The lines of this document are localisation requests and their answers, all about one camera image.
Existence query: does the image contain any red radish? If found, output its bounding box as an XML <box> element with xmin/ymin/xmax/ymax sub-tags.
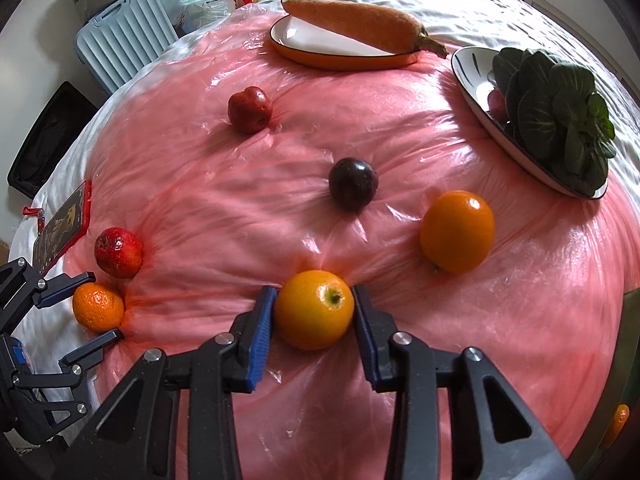
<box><xmin>487</xmin><ymin>88</ymin><xmax>509</xmax><ymax>123</ymax></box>

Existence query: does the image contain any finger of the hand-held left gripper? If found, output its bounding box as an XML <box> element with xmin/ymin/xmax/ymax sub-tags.
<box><xmin>11</xmin><ymin>329</ymin><xmax>124</xmax><ymax>430</ymax></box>
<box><xmin>0</xmin><ymin>257</ymin><xmax>97</xmax><ymax>332</ymax></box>

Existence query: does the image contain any orange round object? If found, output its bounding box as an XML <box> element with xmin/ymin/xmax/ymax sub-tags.
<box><xmin>606</xmin><ymin>403</ymin><xmax>632</xmax><ymax>449</ymax></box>

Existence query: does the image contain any small mandarin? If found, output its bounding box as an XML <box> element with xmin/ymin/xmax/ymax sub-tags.
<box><xmin>72</xmin><ymin>282</ymin><xmax>126</xmax><ymax>333</ymax></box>

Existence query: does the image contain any large carrot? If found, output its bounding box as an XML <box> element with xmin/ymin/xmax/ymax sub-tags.
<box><xmin>281</xmin><ymin>0</ymin><xmax>449</xmax><ymax>59</ymax></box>

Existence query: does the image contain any orange with green stem end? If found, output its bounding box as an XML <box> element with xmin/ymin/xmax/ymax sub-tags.
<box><xmin>274</xmin><ymin>269</ymin><xmax>356</xmax><ymax>352</ymax></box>

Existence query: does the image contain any orange rimmed white plate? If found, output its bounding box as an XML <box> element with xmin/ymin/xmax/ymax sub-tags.
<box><xmin>269</xmin><ymin>13</ymin><xmax>422</xmax><ymax>71</ymax></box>

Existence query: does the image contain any black bin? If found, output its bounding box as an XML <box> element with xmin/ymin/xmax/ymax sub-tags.
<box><xmin>7</xmin><ymin>81</ymin><xmax>99</xmax><ymax>200</ymax></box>

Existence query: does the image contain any black rimmed white plate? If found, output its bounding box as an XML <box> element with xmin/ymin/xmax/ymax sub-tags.
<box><xmin>451</xmin><ymin>46</ymin><xmax>609</xmax><ymax>200</ymax></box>

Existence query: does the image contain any light blue ribbed suitcase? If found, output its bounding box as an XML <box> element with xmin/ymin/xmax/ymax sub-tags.
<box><xmin>75</xmin><ymin>0</ymin><xmax>179</xmax><ymax>96</ymax></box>

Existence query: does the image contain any dark purple plum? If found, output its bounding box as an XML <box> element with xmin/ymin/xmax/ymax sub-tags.
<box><xmin>328</xmin><ymin>157</ymin><xmax>379</xmax><ymax>212</ymax></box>

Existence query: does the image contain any plain orange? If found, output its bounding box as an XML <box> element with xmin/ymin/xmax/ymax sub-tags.
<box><xmin>419</xmin><ymin>190</ymin><xmax>497</xmax><ymax>275</ymax></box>

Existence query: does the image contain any white blanket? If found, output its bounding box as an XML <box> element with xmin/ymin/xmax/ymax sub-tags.
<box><xmin>9</xmin><ymin>0</ymin><xmax>640</xmax><ymax>466</ymax></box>

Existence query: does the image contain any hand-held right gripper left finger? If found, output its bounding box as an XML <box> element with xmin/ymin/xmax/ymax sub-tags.
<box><xmin>65</xmin><ymin>286</ymin><xmax>278</xmax><ymax>480</ymax></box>

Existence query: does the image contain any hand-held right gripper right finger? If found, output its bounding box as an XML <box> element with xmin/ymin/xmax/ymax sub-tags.
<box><xmin>351</xmin><ymin>284</ymin><xmax>576</xmax><ymax>480</ymax></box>

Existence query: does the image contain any pink plastic sheet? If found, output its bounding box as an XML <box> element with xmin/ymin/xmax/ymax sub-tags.
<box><xmin>65</xmin><ymin>2</ymin><xmax>626</xmax><ymax>480</ymax></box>

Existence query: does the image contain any phone in red case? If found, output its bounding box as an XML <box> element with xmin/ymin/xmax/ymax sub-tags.
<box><xmin>31</xmin><ymin>180</ymin><xmax>93</xmax><ymax>277</ymax></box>

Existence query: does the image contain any dark red apple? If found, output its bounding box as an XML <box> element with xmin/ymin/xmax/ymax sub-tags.
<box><xmin>228</xmin><ymin>86</ymin><xmax>274</xmax><ymax>135</ymax></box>

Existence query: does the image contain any bright red apple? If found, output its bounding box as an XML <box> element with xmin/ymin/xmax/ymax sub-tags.
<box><xmin>94</xmin><ymin>227</ymin><xmax>145</xmax><ymax>279</ymax></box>

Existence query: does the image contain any green bok choy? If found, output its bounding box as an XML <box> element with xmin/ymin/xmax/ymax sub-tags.
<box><xmin>492</xmin><ymin>47</ymin><xmax>618</xmax><ymax>197</ymax></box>

